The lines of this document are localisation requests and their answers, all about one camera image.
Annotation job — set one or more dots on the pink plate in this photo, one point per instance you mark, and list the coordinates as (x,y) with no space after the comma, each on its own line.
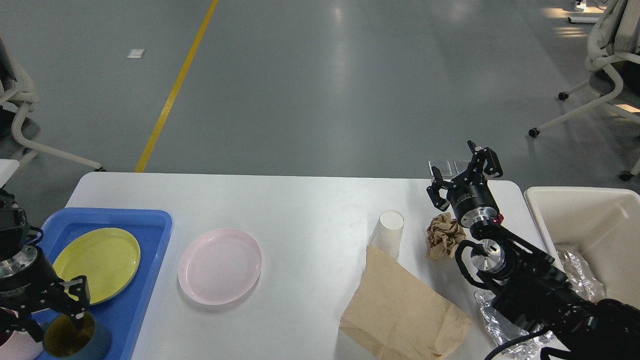
(220,266)

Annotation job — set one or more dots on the yellow plate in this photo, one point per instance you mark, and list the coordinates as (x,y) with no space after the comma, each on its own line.
(108,257)

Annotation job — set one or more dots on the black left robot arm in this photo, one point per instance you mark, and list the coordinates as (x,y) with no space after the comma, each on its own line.
(15,229)

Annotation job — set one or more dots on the blue plastic tray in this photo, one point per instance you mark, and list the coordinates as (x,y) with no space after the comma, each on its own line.
(123,314)

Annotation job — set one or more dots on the crumpled aluminium foil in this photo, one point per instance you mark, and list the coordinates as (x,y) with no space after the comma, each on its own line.
(501,330)

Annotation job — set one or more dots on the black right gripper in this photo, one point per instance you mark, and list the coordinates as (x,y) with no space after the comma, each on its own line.
(469,195)

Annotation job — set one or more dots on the white office chair left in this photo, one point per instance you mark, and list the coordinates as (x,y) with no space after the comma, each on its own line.
(19,89)

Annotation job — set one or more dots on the white paper scrap on floor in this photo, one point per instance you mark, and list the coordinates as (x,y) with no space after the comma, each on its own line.
(136,53)

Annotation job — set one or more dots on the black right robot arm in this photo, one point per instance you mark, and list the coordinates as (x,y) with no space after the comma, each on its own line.
(529,291)

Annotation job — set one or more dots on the pink mug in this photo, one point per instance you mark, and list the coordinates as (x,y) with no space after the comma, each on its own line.
(19,346)

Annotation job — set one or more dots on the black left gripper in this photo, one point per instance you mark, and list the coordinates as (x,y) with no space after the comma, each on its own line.
(30,284)

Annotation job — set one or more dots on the white office chair right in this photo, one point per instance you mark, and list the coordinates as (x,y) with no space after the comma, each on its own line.
(613,61)

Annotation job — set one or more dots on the white plastic bin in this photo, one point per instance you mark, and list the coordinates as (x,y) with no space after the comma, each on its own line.
(602,224)

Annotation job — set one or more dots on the brown paper bag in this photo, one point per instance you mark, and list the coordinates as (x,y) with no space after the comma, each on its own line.
(395,316)

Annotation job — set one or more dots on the dark teal mug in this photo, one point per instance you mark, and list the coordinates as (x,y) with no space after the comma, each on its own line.
(71,338)

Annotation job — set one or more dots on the white office chair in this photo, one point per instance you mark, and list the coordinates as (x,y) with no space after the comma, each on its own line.
(613,61)
(19,89)

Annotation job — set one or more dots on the crumpled brown paper ball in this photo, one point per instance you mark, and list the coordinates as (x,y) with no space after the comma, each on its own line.
(444,235)

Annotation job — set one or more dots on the white paper cup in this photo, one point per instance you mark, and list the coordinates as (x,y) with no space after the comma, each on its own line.
(387,233)

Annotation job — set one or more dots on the white table corner left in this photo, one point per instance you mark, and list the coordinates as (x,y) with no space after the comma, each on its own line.
(7,169)

